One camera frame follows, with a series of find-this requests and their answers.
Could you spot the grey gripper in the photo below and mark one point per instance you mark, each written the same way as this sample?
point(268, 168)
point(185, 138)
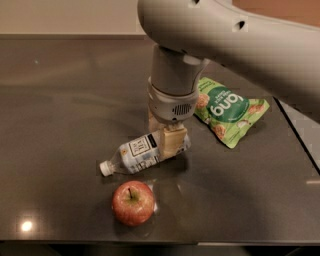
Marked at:
point(169, 106)

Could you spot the blue plastic water bottle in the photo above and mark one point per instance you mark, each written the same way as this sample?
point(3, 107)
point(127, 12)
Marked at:
point(140, 154)

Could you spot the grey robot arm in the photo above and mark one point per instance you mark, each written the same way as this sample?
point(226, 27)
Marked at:
point(280, 56)

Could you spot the red apple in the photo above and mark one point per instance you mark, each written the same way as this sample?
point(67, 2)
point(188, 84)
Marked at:
point(133, 203)

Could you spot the green snack bag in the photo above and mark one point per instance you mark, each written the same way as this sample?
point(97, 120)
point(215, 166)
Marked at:
point(228, 115)

